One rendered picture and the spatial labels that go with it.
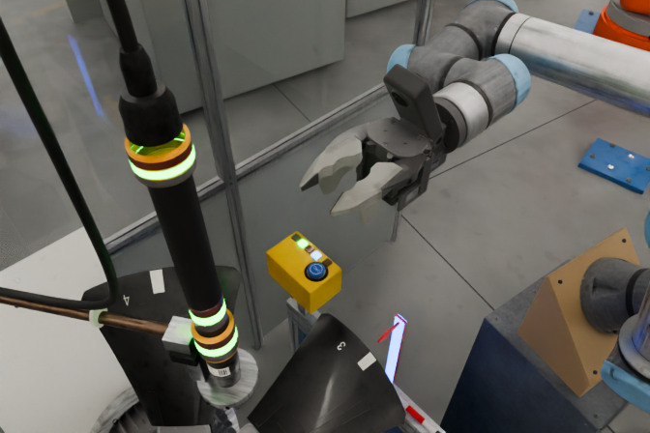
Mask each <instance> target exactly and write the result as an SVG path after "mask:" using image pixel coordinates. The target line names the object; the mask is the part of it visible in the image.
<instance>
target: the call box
mask: <svg viewBox="0 0 650 433"><path fill-rule="evenodd" d="M296 233H297V234H298V235H299V236H300V237H301V239H300V240H299V241H298V242H294V241H293V240H292V239H291V237H292V236H293V235H295V234H296ZM303 239H304V240H305V241H306V242H307V243H308V244H307V245H306V246H304V247H303V248H301V247H300V246H299V245H298V243H299V242H300V241H301V240H303ZM308 245H311V246H312V247H313V248H314V251H313V252H312V253H310V254H308V253H307V252H306V251H305V247H307V246H308ZM315 251H318V252H319V253H320V254H321V257H319V258H318V259H317V260H315V259H314V258H313V257H312V256H311V255H312V254H313V253H314V252H315ZM266 257H267V264H268V272H269V275H270V276H271V277H272V278H273V279H274V280H275V281H276V282H277V283H278V284H279V285H280V286H281V287H282V288H283V289H285V290H286V291H287V292H288V293H289V294H290V295H291V296H292V297H293V298H294V299H295V300H296V301H297V302H298V303H299V304H300V305H301V306H302V307H303V308H304V309H305V310H306V311H307V312H308V313H309V314H313V313H314V312H315V310H317V309H318V308H319V307H320V306H322V305H323V304H325V303H326V302H327V301H329V300H330V299H332V298H333V297H334V296H335V295H336V294H337V293H338V292H339V291H340V290H341V268H340V267H339V266H338V265H337V264H336V263H334V262H333V261H332V260H331V259H330V258H329V257H327V256H326V255H325V254H324V253H323V252H322V251H320V250H319V249H318V248H317V247H316V246H315V245H313V244H312V243H311V242H310V241H309V240H307V239H306V238H305V237H304V236H303V235H302V234H300V233H299V232H298V231H296V232H294V233H293V234H291V235H290V236H289V237H287V238H286V239H284V240H283V241H281V242H280V243H278V244H277V245H275V246H274V247H272V248H271V249H269V250H268V251H267V252H266ZM326 258H328V259H330V260H331V261H332V262H333V264H332V265H330V266H329V267H328V268H327V267H326V266H325V265H323V264H322V261H324V260H325V259H326ZM315 262H318V263H320V264H322V265H323V266H324V267H325V275H323V276H322V277H321V278H319V279H314V278H311V277H310V276H309V275H308V266H309V265H310V264H312V263H315Z"/></svg>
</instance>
